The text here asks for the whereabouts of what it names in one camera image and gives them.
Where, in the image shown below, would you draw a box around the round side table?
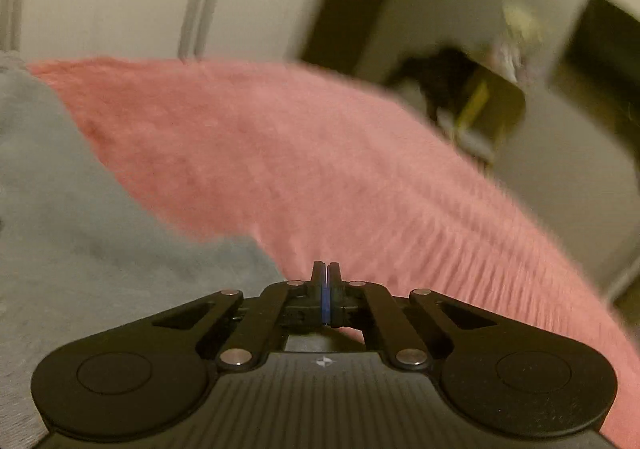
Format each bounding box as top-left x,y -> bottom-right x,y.
435,61 -> 529,166

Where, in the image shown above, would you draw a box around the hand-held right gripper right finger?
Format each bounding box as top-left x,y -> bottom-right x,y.
326,262 -> 501,372

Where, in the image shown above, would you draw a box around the grey sweat pants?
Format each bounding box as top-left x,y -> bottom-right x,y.
0,51 -> 287,449

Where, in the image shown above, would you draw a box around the small ornaments on side table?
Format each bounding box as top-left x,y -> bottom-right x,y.
491,3 -> 545,86

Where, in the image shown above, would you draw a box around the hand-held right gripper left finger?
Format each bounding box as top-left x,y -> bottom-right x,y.
150,260 -> 327,372

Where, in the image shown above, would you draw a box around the dark cloth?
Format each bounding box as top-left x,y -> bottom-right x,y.
389,45 -> 482,126

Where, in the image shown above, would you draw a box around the pink ribbed blanket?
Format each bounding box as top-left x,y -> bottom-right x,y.
27,55 -> 640,449

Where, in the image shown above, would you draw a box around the black wall television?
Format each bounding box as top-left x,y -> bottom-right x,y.
549,0 -> 640,152

